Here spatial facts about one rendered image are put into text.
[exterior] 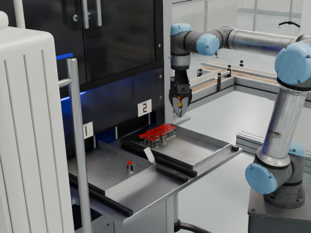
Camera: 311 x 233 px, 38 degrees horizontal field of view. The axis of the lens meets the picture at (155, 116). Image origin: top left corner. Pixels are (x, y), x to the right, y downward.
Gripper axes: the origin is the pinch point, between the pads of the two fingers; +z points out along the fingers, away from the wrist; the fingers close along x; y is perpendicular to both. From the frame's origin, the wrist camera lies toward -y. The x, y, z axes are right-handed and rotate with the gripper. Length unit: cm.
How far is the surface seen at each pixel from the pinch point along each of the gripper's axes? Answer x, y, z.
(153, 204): 11.8, -32.9, 19.1
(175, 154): 1.8, 2.6, 18.7
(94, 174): 33.8, -11.6, 18.8
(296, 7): -320, 820, 91
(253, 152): -53, 85, 61
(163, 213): 6, 30, 66
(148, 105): 12.1, 23.8, 4.8
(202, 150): -9.7, 5.7, 18.7
